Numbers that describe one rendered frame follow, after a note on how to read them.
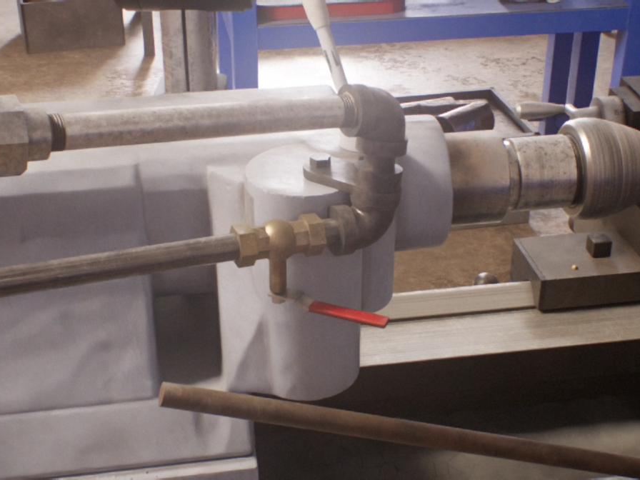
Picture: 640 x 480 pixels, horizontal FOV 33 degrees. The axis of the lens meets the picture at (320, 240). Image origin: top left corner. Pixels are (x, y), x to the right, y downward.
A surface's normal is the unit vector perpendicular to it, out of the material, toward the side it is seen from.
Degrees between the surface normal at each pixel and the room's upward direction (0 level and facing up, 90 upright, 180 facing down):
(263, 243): 68
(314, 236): 60
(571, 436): 18
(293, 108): 46
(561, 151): 31
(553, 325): 0
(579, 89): 90
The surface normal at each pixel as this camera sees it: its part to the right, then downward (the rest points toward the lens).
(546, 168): 0.14, -0.04
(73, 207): 0.17, 0.35
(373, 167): -0.40, 0.29
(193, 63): -0.02, 0.48
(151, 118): 0.42, -0.33
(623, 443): 0.10, -0.84
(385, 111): 0.52, 0.19
